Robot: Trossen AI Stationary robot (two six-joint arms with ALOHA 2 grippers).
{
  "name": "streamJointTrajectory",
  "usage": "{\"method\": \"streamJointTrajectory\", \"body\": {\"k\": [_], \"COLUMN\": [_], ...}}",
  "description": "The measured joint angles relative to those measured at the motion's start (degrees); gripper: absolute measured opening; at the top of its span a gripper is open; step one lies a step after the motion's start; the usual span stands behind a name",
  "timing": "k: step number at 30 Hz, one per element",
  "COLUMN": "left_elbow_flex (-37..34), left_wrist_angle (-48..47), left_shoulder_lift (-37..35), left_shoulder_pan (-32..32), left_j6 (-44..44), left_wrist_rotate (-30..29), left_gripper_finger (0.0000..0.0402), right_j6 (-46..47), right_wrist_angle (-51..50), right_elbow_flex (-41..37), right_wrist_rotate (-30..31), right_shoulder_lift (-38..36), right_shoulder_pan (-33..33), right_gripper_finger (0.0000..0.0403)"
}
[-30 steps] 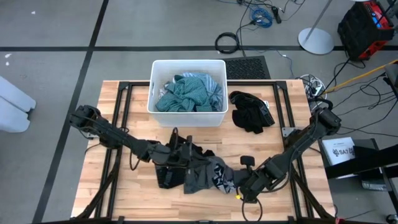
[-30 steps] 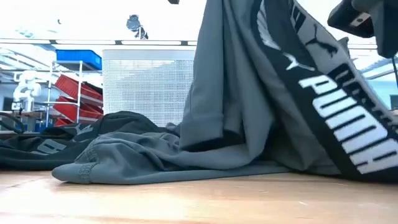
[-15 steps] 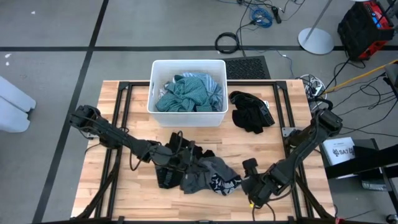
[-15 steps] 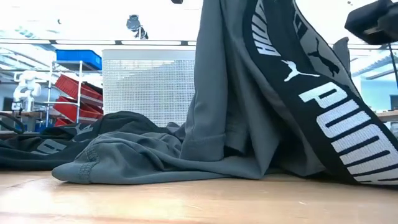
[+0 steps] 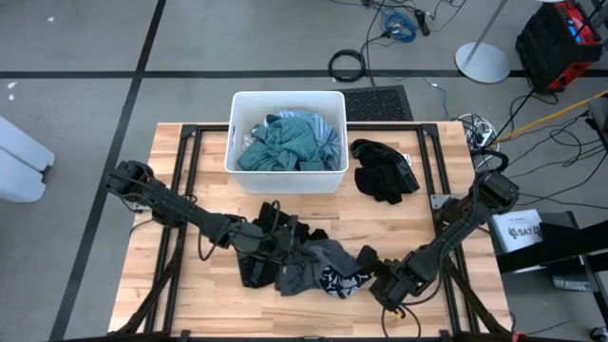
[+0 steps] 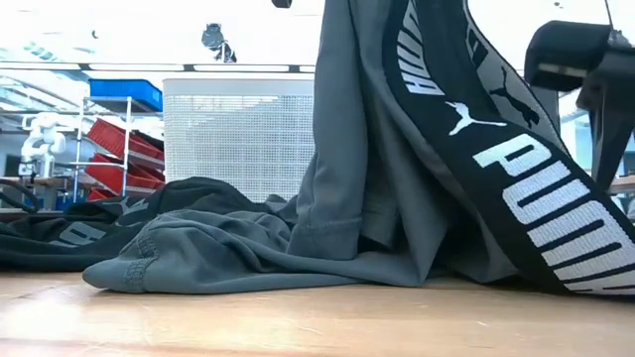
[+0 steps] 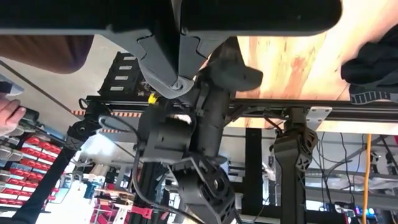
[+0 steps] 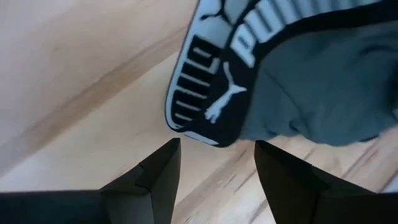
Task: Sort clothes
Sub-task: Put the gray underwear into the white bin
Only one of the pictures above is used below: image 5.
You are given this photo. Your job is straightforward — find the black and red case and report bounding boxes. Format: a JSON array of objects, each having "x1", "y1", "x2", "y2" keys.
[{"x1": 515, "y1": 0, "x2": 604, "y2": 94}]

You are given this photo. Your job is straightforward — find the coiled blue cable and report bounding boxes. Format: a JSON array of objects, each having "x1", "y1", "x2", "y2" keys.
[{"x1": 379, "y1": 9, "x2": 418, "y2": 44}]

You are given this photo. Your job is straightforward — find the navy white-print garment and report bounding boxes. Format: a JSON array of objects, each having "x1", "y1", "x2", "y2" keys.
[{"x1": 318, "y1": 265, "x2": 374, "y2": 300}]

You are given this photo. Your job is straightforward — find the white printed cardboard box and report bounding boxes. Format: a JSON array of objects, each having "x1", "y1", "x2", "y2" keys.
[{"x1": 491, "y1": 208, "x2": 545, "y2": 254}]

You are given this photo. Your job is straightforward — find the black shelf cart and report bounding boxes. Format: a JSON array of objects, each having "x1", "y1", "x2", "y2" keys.
[{"x1": 493, "y1": 211, "x2": 608, "y2": 291}]

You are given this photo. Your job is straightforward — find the green dotted shirt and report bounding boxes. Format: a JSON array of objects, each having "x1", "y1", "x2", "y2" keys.
[{"x1": 237, "y1": 113, "x2": 329, "y2": 172}]

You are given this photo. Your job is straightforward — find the coiled black cable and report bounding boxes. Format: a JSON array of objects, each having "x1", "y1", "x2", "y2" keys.
[{"x1": 327, "y1": 48, "x2": 368, "y2": 84}]

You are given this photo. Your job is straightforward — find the black power strip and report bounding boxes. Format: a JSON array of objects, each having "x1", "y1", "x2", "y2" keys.
[{"x1": 415, "y1": 8, "x2": 432, "y2": 37}]

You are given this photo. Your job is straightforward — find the black metal table frame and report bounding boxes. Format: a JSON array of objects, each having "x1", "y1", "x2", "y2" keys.
[{"x1": 113, "y1": 123, "x2": 512, "y2": 336}]

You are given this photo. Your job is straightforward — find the dark grey garment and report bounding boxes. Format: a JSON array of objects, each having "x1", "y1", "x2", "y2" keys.
[{"x1": 274, "y1": 238, "x2": 365, "y2": 297}]

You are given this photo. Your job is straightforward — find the white moulded furniture piece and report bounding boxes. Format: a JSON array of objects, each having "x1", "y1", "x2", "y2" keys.
[{"x1": 0, "y1": 115, "x2": 57, "y2": 204}]

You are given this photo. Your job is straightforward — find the blue white-striped woven shirt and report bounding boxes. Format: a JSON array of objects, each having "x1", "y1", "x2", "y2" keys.
[{"x1": 263, "y1": 110, "x2": 343, "y2": 171}]

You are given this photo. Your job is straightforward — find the yellow cable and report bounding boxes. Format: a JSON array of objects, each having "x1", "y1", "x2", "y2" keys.
[{"x1": 493, "y1": 91, "x2": 608, "y2": 143}]

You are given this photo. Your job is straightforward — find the black ribbed garment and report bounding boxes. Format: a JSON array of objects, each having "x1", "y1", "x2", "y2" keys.
[{"x1": 237, "y1": 201, "x2": 329, "y2": 290}]

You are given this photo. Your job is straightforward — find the white perforated plastic basket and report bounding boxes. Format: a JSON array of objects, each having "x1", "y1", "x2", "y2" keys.
[{"x1": 223, "y1": 90, "x2": 351, "y2": 195}]

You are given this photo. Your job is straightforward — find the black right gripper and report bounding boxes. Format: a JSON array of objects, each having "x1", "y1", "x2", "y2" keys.
[{"x1": 355, "y1": 245, "x2": 424, "y2": 313}]

